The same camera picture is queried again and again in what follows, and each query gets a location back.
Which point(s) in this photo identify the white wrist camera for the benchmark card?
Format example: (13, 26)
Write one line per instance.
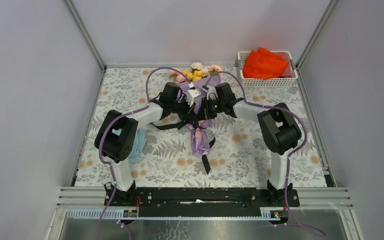
(193, 96)
(211, 93)

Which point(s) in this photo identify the pink purple wrapping paper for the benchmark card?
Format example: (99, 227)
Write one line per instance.
(199, 140)

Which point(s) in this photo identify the black printed ribbon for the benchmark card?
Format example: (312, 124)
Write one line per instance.
(207, 162)

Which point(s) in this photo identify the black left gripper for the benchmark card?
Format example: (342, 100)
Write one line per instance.
(189, 113)

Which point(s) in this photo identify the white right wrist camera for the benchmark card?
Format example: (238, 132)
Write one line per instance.
(211, 93)

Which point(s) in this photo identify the white fake flower stem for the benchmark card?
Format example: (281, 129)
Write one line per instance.
(196, 66)

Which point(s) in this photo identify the white perforated plastic basket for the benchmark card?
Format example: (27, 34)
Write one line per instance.
(289, 76)

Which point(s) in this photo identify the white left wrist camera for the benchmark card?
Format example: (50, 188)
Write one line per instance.
(193, 96)

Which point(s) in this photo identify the orange cloth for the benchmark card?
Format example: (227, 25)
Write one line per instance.
(264, 64)

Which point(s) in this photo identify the yellow fake flower stem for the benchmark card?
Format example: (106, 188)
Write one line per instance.
(194, 75)

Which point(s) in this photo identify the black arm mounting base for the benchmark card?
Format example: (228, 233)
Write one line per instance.
(153, 202)

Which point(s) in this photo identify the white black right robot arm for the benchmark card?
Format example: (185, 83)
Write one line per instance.
(279, 129)

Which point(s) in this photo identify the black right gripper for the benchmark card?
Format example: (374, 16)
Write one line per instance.
(206, 113)

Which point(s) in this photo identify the pink fake flower stem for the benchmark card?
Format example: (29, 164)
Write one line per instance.
(215, 70)
(176, 76)

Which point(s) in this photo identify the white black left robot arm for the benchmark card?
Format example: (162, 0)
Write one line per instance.
(116, 136)

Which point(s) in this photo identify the light blue towel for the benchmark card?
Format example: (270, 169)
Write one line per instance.
(138, 145)

